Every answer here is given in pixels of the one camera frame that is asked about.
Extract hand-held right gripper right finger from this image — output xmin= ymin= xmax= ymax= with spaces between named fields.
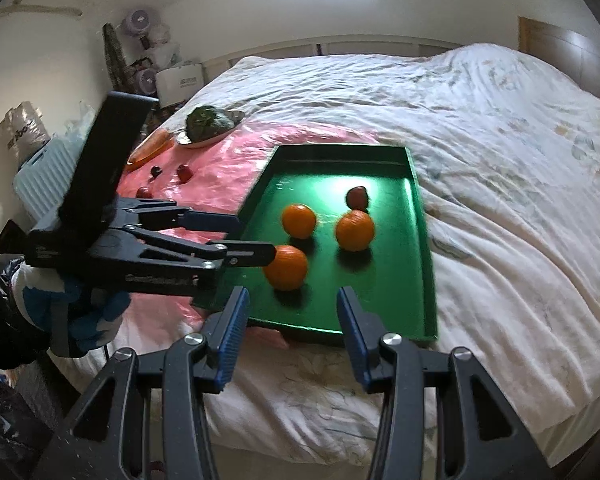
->
xmin=336 ymin=285 xmax=551 ymax=480

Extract plaid garment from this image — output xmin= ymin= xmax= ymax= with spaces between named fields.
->
xmin=102 ymin=23 xmax=131 ymax=95

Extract white plastic bags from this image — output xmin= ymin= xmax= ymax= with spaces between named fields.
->
xmin=142 ymin=25 xmax=182 ymax=72

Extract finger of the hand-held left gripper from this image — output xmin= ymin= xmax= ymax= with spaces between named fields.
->
xmin=116 ymin=197 xmax=242 ymax=234
xmin=126 ymin=224 xmax=277 ymax=272

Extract green leafy vegetable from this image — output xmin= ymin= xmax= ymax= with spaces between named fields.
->
xmin=185 ymin=105 xmax=235 ymax=142

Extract white plate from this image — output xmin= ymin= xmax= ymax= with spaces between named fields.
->
xmin=175 ymin=108 xmax=246 ymax=150

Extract green tray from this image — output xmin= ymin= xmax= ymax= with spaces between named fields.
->
xmin=192 ymin=144 xmax=439 ymax=347

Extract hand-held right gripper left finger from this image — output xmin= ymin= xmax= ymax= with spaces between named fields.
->
xmin=45 ymin=285 xmax=251 ymax=480

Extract light blue suitcase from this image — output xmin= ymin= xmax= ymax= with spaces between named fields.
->
xmin=14 ymin=139 xmax=88 ymax=221

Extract person's left hand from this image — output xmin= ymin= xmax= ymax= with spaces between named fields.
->
xmin=11 ymin=259 xmax=132 ymax=359

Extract orange plate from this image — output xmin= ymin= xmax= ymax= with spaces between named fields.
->
xmin=125 ymin=136 xmax=177 ymax=172

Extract white cardboard box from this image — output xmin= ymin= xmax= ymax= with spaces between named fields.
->
xmin=155 ymin=62 xmax=207 ymax=108

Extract white electric fan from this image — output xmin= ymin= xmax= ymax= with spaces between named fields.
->
xmin=124 ymin=8 xmax=158 ymax=37
xmin=132 ymin=69 xmax=160 ymax=97

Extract white panelled bed frame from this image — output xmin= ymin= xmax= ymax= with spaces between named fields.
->
xmin=200 ymin=35 xmax=456 ymax=78

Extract carrot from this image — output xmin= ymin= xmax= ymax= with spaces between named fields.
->
xmin=128 ymin=129 xmax=172 ymax=165

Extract grey printed plastic bag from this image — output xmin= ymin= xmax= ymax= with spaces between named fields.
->
xmin=0 ymin=101 xmax=52 ymax=163

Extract pink plastic sheet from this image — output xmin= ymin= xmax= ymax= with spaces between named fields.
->
xmin=111 ymin=121 xmax=381 ymax=323

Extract clear plastic bag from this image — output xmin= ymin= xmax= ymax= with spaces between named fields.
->
xmin=62 ymin=100 xmax=101 ymax=153

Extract orange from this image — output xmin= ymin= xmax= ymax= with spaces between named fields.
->
xmin=263 ymin=245 xmax=309 ymax=292
xmin=335 ymin=210 xmax=376 ymax=252
xmin=281 ymin=203 xmax=317 ymax=240

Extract wooden headboard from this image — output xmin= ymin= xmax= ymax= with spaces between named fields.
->
xmin=517 ymin=16 xmax=600 ymax=93

